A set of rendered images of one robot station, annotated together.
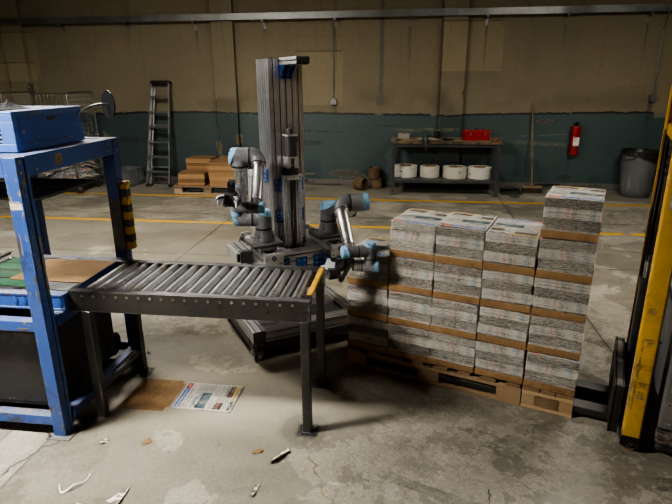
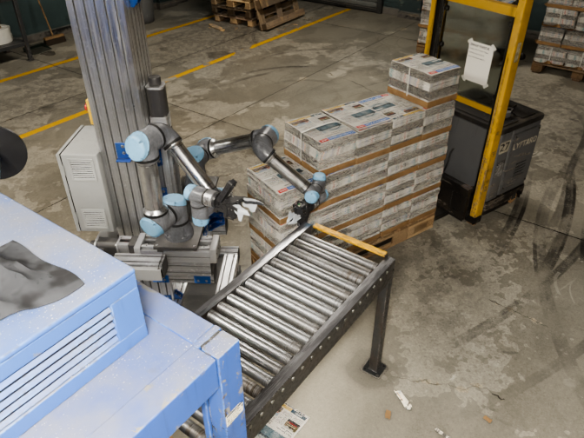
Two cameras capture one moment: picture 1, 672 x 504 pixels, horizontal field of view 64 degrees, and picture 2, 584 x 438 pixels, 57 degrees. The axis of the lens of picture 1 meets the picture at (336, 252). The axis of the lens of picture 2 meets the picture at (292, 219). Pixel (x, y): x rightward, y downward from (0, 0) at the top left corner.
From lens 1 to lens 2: 3.06 m
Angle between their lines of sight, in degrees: 57
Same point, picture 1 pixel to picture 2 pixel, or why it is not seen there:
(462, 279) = (375, 168)
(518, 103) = not seen: outside the picture
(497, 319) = (396, 186)
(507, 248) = (406, 127)
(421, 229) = (347, 140)
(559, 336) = (431, 176)
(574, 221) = (446, 88)
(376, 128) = not seen: outside the picture
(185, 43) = not seen: outside the picture
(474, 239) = (386, 130)
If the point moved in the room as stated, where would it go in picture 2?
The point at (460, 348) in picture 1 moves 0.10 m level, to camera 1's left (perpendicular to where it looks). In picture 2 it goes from (372, 224) to (367, 231)
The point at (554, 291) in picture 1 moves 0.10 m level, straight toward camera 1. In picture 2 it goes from (431, 146) to (442, 151)
